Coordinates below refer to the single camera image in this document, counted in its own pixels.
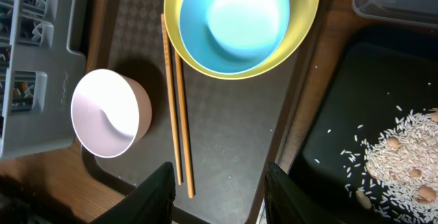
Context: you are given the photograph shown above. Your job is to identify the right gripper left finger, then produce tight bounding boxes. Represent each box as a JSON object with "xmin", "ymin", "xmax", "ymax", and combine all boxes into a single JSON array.
[{"xmin": 92, "ymin": 162, "xmax": 176, "ymax": 224}]

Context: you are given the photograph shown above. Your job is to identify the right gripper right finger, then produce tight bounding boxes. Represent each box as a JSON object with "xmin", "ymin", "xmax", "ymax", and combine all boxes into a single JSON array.
[{"xmin": 264, "ymin": 163, "xmax": 342, "ymax": 224}]

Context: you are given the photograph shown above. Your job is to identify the pink bowl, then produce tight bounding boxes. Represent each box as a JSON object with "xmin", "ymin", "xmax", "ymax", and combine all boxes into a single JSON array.
[{"xmin": 70, "ymin": 69, "xmax": 153, "ymax": 158}]

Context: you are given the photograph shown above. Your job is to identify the rice food waste pile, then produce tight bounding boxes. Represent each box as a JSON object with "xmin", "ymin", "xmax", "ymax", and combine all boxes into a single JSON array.
[{"xmin": 313, "ymin": 82, "xmax": 438, "ymax": 224}]

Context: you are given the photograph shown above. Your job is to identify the light blue bowl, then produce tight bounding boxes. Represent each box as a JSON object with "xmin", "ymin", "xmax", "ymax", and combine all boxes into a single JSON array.
[{"xmin": 179, "ymin": 0, "xmax": 290, "ymax": 75}]

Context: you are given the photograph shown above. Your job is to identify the yellow plate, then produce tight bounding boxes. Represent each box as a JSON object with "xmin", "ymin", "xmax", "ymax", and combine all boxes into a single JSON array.
[{"xmin": 164, "ymin": 0, "xmax": 319, "ymax": 80}]

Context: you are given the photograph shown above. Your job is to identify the black waste tray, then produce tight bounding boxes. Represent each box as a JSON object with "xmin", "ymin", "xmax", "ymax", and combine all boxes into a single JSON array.
[{"xmin": 289, "ymin": 25, "xmax": 437, "ymax": 223}]

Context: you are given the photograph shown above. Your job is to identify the brown serving tray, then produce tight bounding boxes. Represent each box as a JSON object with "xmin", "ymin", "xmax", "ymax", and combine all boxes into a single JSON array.
[{"xmin": 81, "ymin": 0, "xmax": 329, "ymax": 223}]

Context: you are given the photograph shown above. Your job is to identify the right wooden chopstick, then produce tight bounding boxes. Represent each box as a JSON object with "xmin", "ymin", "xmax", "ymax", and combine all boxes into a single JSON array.
[{"xmin": 175, "ymin": 50, "xmax": 195, "ymax": 199}]

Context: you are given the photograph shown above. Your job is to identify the wooden chopstick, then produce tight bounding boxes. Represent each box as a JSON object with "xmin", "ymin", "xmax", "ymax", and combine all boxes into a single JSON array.
[
  {"xmin": 161, "ymin": 14, "xmax": 183, "ymax": 185},
  {"xmin": 175, "ymin": 50, "xmax": 195, "ymax": 199}
]

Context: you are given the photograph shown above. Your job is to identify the grey dish rack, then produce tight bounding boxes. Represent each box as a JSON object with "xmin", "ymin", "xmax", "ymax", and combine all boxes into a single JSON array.
[{"xmin": 1, "ymin": 0, "xmax": 88, "ymax": 160}]

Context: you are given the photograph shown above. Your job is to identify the left wooden chopstick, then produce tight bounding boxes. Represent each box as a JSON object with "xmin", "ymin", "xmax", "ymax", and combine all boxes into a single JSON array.
[{"xmin": 161, "ymin": 14, "xmax": 183, "ymax": 185}]

